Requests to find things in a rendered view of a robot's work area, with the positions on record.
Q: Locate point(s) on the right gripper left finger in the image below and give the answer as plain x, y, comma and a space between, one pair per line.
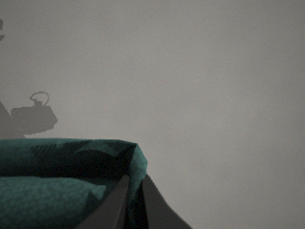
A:
112, 213

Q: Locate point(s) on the dark green towel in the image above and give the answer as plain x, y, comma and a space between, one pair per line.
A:
55, 183

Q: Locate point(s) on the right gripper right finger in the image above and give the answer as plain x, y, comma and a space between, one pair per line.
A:
157, 214

